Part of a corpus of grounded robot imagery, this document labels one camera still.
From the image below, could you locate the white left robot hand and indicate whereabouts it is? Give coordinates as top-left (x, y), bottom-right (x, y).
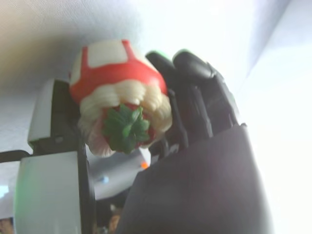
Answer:
top-left (13, 48), bottom-right (275, 234)

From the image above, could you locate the white red-striped cylinder toy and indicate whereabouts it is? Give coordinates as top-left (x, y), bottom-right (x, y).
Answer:
top-left (69, 39), bottom-right (173, 156)

